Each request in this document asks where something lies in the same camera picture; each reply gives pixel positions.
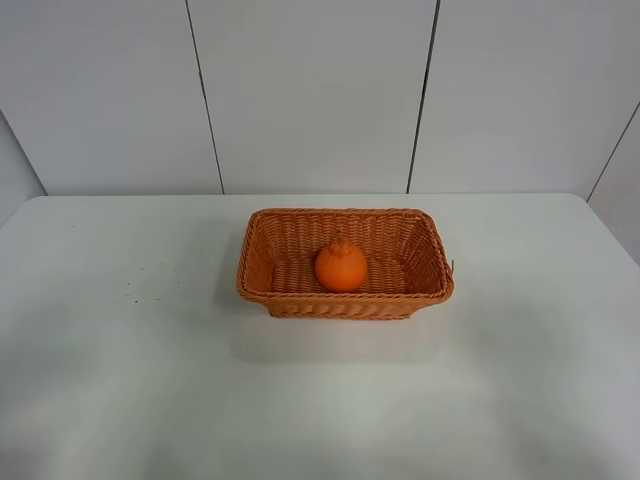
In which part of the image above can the orange wicker basket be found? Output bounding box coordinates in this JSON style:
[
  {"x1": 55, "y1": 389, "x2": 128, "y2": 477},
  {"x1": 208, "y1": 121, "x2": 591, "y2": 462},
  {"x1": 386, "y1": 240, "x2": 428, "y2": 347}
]
[{"x1": 237, "y1": 208, "x2": 454, "y2": 320}]

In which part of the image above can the orange with knobby top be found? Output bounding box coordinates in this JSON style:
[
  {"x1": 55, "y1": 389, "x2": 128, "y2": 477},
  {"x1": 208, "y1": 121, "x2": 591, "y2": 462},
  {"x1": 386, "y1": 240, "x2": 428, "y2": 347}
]
[{"x1": 314, "y1": 234, "x2": 368, "y2": 293}]

